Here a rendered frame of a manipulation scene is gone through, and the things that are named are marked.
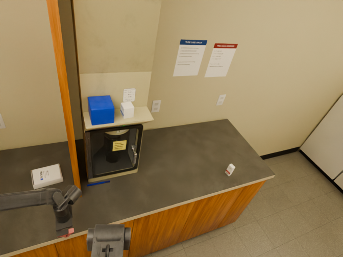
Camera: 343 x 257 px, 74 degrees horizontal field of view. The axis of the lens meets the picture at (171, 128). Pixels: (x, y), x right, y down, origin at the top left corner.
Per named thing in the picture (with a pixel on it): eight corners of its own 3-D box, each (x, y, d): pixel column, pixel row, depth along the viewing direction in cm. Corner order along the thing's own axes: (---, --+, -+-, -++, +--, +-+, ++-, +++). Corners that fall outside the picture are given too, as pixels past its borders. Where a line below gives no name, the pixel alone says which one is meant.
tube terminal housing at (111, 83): (82, 153, 161) (72, 47, 111) (128, 146, 174) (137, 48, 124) (88, 182, 145) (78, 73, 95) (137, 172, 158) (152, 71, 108)
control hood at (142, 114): (83, 127, 114) (81, 111, 108) (145, 120, 128) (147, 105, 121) (86, 144, 107) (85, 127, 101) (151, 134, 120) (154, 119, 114)
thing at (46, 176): (31, 174, 142) (30, 170, 140) (59, 166, 150) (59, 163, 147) (33, 189, 135) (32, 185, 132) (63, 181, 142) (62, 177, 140)
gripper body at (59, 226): (70, 207, 107) (69, 198, 103) (73, 227, 101) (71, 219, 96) (55, 210, 105) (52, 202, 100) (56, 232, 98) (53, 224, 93)
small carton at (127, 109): (120, 112, 113) (120, 102, 109) (129, 111, 115) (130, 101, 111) (123, 119, 110) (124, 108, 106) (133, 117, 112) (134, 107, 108)
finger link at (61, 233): (73, 224, 110) (71, 214, 104) (75, 239, 105) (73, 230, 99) (58, 229, 107) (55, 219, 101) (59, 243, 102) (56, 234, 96)
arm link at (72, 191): (38, 195, 93) (50, 196, 89) (59, 175, 102) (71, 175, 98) (54, 214, 99) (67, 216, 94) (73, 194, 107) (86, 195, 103)
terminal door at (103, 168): (89, 178, 142) (85, 130, 116) (137, 168, 154) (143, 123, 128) (89, 179, 141) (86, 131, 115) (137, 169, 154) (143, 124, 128)
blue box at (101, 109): (88, 112, 109) (87, 96, 103) (109, 110, 113) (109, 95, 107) (91, 126, 102) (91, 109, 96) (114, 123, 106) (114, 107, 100)
